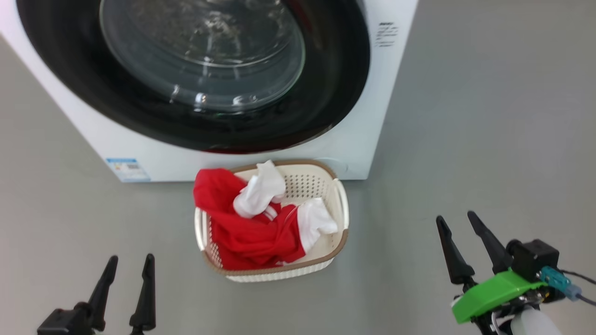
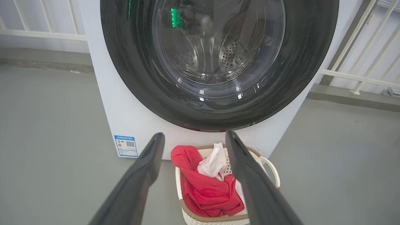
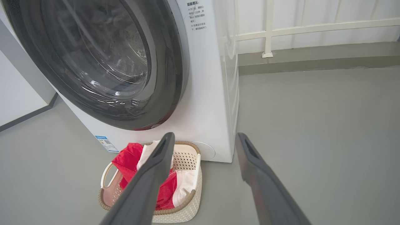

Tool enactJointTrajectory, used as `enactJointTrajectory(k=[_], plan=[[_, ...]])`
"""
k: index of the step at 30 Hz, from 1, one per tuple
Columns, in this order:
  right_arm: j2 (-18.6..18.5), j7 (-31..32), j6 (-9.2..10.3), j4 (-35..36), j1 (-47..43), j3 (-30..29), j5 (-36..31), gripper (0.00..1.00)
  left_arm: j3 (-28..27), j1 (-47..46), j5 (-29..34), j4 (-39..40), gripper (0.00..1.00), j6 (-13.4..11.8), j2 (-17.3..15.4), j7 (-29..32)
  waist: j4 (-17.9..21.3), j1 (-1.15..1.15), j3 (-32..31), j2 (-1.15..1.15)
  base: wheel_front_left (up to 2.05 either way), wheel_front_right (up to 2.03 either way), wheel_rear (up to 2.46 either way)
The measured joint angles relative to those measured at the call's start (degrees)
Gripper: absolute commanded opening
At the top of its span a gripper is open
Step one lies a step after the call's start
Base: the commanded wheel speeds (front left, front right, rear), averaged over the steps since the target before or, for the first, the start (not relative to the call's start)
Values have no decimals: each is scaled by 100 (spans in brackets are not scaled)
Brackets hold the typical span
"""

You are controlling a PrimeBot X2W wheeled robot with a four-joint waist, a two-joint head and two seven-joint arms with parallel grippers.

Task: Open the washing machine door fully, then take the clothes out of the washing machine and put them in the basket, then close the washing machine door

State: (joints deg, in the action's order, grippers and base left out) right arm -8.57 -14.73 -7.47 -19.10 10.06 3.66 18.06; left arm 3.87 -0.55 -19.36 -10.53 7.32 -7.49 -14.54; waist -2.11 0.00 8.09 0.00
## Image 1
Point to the cream laundry basket brown rim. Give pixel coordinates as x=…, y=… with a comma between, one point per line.
x=316, y=186

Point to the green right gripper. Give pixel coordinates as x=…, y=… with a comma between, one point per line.
x=493, y=293

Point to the red garment with white print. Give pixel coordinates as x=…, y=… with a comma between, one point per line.
x=260, y=246

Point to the blue energy label sticker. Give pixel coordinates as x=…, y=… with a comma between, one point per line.
x=128, y=170

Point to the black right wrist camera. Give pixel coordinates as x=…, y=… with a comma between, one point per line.
x=535, y=258

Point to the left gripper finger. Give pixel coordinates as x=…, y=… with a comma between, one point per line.
x=104, y=293
x=146, y=298

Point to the black round glass washer door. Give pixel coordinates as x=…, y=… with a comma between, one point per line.
x=200, y=125

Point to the red garment with white sleeves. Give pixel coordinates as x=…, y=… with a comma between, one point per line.
x=214, y=190

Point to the white front-load washing machine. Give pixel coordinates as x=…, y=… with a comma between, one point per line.
x=349, y=149

